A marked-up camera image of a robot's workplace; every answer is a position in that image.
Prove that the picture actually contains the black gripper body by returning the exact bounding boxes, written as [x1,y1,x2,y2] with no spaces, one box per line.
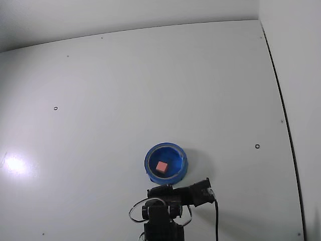
[146,184,194,203]

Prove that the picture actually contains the small pink block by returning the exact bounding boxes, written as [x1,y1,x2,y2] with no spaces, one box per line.
[155,161,168,174]

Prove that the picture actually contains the blue tape roll bin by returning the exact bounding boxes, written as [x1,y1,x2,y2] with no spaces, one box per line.
[144,142,189,186]

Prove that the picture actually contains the thin servo wire small loop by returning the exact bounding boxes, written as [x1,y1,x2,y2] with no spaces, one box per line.
[179,204,193,226]

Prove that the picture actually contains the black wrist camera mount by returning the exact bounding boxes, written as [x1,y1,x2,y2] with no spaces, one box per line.
[189,177,217,208]

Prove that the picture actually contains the thin servo wire large loop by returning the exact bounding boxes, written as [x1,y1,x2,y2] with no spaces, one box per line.
[128,197,151,223]

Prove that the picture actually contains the black camera cable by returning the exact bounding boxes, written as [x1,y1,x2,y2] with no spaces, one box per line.
[212,194,219,241]

